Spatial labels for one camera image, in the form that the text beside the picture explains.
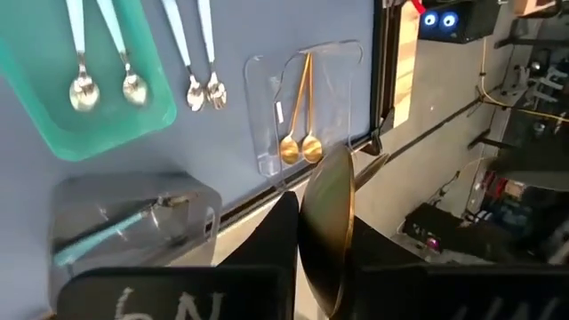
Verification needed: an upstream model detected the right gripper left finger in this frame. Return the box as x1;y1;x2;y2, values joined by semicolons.
55;190;300;320

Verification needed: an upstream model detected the black equipment cart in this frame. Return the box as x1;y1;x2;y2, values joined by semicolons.
402;202;525;264

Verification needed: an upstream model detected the teal plastic container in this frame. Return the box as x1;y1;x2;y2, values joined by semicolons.
0;0;178;162

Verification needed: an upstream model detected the black workbench frame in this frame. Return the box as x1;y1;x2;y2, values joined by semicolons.
466;126;510;151

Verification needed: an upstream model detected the blue-grey table mat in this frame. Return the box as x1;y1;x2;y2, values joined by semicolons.
0;0;377;320

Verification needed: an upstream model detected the gold spoon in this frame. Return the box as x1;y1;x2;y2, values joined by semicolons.
278;52;311;165
301;52;324;164
296;144;391;319

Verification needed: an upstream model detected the yellow floor cable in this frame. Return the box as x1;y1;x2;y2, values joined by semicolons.
477;37;569;124

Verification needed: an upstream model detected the silver spoon light-blue handle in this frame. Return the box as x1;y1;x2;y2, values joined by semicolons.
95;0;149;107
65;0;101;112
196;0;228;111
160;0;206;112

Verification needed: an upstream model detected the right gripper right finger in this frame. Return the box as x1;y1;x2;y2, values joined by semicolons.
341;217;569;320

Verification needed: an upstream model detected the black device blue light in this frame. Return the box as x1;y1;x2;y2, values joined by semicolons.
417;0;501;44

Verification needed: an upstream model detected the smoky grey plastic container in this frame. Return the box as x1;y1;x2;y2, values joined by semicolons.
47;172;223;308

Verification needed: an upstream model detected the clear plastic container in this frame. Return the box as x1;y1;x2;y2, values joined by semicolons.
243;39;365;179

